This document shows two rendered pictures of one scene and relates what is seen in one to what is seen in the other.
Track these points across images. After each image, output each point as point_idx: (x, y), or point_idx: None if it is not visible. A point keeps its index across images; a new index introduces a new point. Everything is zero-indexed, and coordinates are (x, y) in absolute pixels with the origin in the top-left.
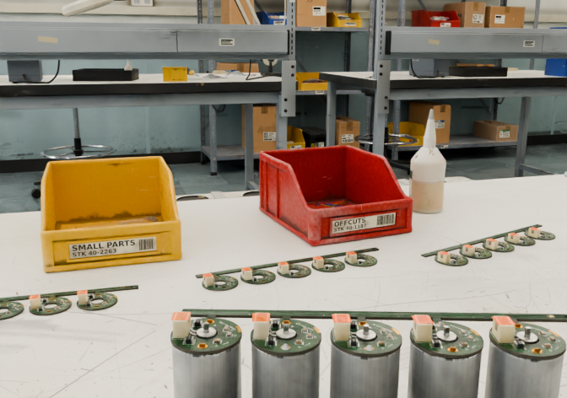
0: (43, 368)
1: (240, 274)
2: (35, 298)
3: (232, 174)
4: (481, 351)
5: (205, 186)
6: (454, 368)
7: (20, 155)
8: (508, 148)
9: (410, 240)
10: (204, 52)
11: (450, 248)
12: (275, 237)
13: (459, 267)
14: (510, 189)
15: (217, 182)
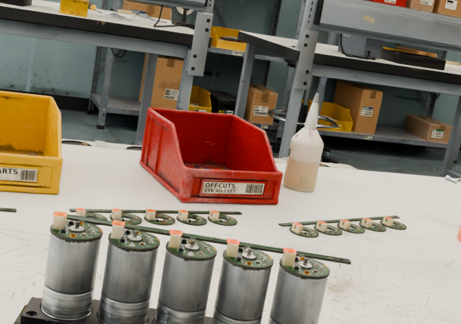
0: None
1: (110, 214)
2: None
3: (122, 132)
4: (269, 268)
5: (88, 140)
6: (247, 276)
7: None
8: (440, 151)
9: (273, 211)
10: None
11: (307, 222)
12: (149, 189)
13: (308, 238)
14: (387, 182)
15: (103, 137)
